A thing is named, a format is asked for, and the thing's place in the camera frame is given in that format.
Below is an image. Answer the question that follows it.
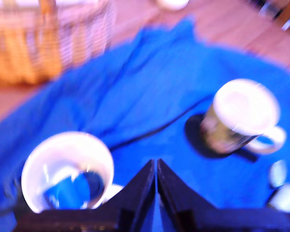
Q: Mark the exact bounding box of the white insulated bottle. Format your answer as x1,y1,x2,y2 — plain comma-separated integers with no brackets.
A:
156,0,190,12

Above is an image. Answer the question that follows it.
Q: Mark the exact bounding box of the blue cloth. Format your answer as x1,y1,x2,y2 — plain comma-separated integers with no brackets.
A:
0,14,290,232

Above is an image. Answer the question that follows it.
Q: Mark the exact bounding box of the wicker basket with handle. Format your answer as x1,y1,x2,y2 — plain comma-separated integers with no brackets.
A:
0,0,116,85

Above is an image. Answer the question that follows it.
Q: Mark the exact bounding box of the blue cartoon print mug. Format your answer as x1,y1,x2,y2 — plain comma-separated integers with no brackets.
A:
20,131,125,215

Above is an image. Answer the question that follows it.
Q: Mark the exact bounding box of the blue coffee capsule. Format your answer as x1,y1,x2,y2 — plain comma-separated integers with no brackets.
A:
43,173,104,210

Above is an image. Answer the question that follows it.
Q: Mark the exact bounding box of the green floral print mug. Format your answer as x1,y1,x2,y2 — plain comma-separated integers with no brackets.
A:
199,78,287,155

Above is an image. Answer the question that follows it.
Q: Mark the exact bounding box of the white coffee capsule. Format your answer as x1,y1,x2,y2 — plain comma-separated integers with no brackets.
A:
267,183,290,214
269,159,288,189

